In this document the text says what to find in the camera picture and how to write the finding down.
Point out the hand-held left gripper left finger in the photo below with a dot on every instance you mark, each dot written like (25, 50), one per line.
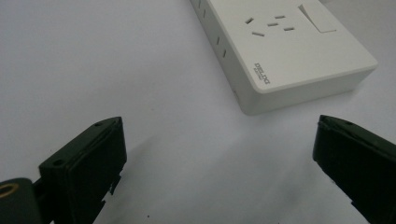
(84, 168)

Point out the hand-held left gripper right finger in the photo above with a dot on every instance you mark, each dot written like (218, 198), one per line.
(358, 161)

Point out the white power strip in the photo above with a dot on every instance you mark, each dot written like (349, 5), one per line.
(280, 53)

